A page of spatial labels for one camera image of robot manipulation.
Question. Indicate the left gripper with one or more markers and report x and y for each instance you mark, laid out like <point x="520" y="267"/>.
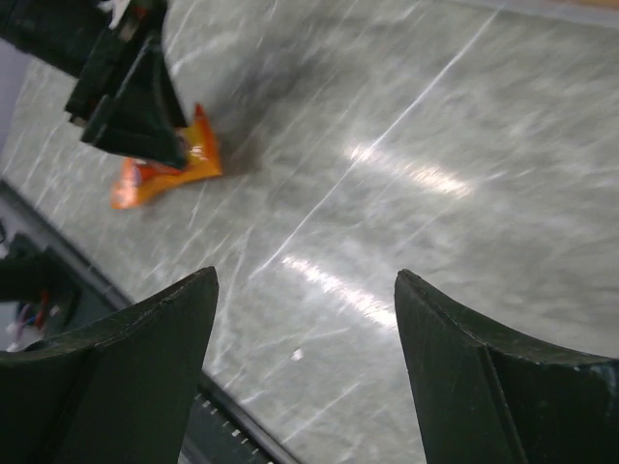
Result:
<point x="123" y="92"/>

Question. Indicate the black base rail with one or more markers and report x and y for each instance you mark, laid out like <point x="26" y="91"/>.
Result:
<point x="218" y="429"/>

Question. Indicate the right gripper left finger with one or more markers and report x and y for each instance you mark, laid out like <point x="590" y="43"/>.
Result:
<point x="118" y="390"/>

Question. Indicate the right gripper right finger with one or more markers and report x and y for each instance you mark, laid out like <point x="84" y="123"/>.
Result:
<point x="486" y="393"/>

